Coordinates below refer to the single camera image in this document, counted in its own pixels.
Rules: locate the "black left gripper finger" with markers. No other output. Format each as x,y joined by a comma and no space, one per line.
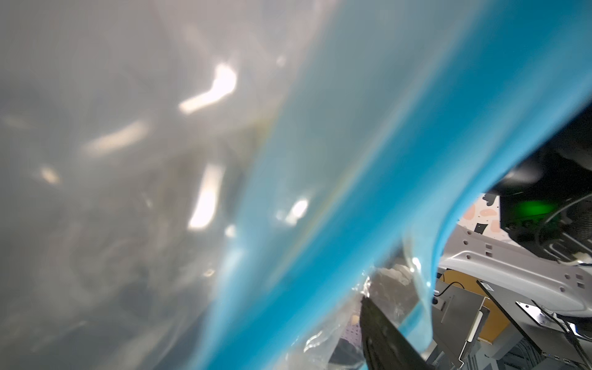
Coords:
384,347

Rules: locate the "clear zip-top bag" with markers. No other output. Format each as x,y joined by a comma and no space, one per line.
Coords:
212,184

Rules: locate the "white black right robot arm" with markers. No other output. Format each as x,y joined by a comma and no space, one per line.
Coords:
545,200

